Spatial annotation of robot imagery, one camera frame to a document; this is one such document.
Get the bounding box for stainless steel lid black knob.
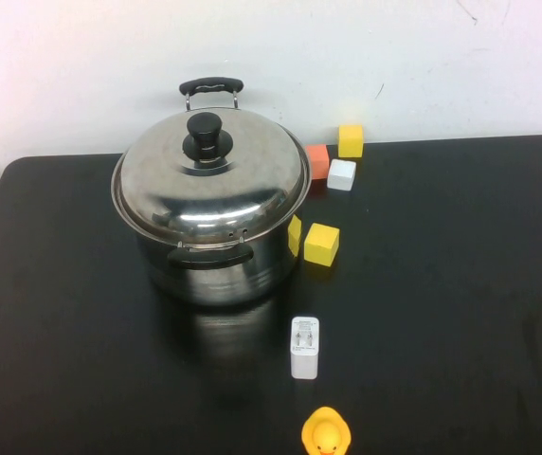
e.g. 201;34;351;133
111;107;314;249

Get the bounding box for yellow foam cube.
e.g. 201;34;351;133
336;123;365;159
303;222;341;266

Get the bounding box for orange foam cube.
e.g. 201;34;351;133
304;143;332;195

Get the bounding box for white foam cube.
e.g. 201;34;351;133
326;158;357;192

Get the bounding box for white plug charger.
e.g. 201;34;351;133
290;316;321;380

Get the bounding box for yellow rubber duck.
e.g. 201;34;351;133
301;406;352;455

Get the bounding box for stainless steel pot black handles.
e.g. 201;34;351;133
111;77;314;307

